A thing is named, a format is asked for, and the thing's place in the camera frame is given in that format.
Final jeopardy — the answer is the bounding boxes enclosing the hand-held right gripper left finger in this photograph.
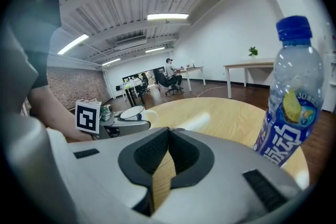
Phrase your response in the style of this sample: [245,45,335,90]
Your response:
[48,127,169,224]

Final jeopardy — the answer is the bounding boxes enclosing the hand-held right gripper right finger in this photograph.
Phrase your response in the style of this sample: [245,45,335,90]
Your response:
[153,127,303,224]

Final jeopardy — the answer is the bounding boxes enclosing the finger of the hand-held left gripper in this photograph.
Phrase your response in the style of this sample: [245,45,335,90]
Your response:
[111,119,152,137]

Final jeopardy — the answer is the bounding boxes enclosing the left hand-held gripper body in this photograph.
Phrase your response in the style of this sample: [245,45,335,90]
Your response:
[75,99,124,140]

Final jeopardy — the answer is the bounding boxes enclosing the white ceramic mug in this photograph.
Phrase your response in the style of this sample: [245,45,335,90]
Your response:
[119,105,160,129]

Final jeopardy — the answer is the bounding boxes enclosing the clear bottle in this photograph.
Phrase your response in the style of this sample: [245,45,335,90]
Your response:
[253,15,325,168]

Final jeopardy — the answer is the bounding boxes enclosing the person's left forearm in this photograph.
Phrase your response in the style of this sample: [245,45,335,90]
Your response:
[27,85,92,142]

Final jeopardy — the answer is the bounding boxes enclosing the black office chair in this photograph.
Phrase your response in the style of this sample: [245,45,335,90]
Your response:
[153,68,184,95]

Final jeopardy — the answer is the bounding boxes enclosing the dark framed window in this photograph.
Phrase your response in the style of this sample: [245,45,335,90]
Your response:
[122,67,166,87]

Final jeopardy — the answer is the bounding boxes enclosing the white ceiling light tube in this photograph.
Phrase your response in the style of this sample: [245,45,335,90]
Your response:
[57,34,90,56]
[145,46,166,54]
[101,58,122,66]
[146,13,190,21]

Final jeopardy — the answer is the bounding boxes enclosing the person's black shirt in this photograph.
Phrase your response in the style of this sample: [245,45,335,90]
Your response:
[5,0,77,90]

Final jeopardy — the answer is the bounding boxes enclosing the small round wooden table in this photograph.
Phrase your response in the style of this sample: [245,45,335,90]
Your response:
[145,97,310,212]

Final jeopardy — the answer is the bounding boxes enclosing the white ceiling air conditioner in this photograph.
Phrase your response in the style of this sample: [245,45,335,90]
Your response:
[114,35,148,51]

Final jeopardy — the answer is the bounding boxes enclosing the light wooden desk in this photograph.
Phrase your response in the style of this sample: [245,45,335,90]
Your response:
[180,66,207,92]

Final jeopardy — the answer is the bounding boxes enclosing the wooden table white legs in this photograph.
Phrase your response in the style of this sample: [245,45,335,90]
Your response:
[223,58,276,99]

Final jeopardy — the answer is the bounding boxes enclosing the white power cable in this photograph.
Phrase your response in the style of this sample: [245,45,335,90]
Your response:
[196,85,229,98]

